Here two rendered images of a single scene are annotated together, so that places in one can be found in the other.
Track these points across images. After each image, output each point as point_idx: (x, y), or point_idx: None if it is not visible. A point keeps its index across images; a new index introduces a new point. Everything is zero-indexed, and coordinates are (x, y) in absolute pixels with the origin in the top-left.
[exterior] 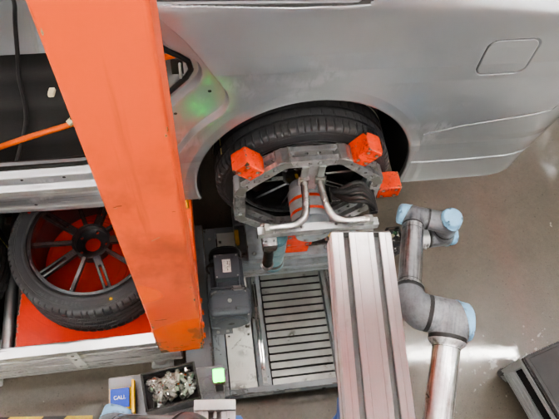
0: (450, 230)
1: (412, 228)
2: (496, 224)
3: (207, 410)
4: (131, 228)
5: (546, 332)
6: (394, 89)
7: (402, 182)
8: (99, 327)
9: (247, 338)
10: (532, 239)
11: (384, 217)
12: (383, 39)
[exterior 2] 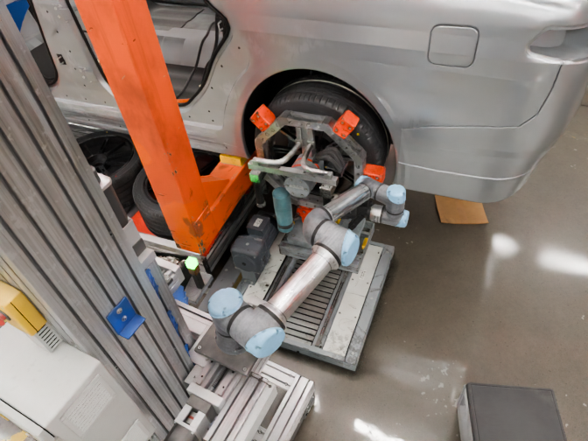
0: (391, 201)
1: (356, 186)
2: (522, 297)
3: (158, 265)
4: (105, 58)
5: None
6: (364, 67)
7: (449, 241)
8: (165, 235)
9: (262, 293)
10: (556, 322)
11: (420, 259)
12: (343, 10)
